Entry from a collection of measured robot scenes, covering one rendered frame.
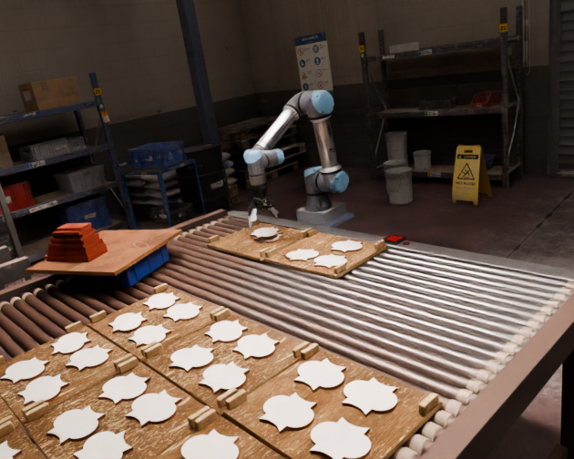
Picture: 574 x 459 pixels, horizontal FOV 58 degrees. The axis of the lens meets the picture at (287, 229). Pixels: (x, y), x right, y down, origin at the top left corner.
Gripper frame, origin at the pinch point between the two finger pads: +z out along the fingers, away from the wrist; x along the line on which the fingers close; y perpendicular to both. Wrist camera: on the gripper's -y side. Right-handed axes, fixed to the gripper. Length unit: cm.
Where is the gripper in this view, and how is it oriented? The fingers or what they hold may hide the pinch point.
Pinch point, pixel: (263, 223)
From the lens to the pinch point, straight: 249.3
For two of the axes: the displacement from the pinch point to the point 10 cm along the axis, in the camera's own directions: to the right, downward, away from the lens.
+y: 5.4, 1.9, -8.2
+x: 8.3, -2.9, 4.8
